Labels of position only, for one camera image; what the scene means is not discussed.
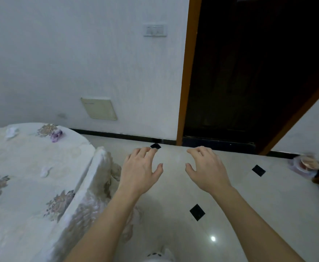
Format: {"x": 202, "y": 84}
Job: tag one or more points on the person's left hand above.
{"x": 137, "y": 174}

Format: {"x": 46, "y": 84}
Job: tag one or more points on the person's right hand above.
{"x": 210, "y": 171}

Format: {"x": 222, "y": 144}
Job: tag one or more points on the person's left thumb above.
{"x": 157, "y": 171}

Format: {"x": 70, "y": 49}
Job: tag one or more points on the person's right middle finger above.
{"x": 202, "y": 151}

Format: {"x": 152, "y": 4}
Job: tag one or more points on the person's left middle finger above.
{"x": 144, "y": 152}

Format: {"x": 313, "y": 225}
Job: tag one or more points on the person's left little finger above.
{"x": 127, "y": 159}

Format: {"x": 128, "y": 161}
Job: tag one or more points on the person's right thumb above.
{"x": 190, "y": 169}

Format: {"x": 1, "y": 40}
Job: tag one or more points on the person's right forearm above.
{"x": 255, "y": 229}

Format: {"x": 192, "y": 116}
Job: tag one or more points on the person's left forearm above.
{"x": 102, "y": 229}

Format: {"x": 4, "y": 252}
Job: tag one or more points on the small purple object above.
{"x": 56, "y": 135}

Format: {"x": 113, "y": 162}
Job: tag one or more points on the white spotted garment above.
{"x": 159, "y": 255}

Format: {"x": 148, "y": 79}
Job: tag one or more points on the dark wooden door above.
{"x": 252, "y": 68}

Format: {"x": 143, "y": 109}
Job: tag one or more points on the clear plastic container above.
{"x": 305, "y": 165}

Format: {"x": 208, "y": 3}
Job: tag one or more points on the white crumpled cloth piece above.
{"x": 11, "y": 132}

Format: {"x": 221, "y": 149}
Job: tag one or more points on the beige wall panel cover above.
{"x": 99, "y": 108}

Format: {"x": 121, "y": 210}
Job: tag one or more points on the white wall switch plate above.
{"x": 155, "y": 30}

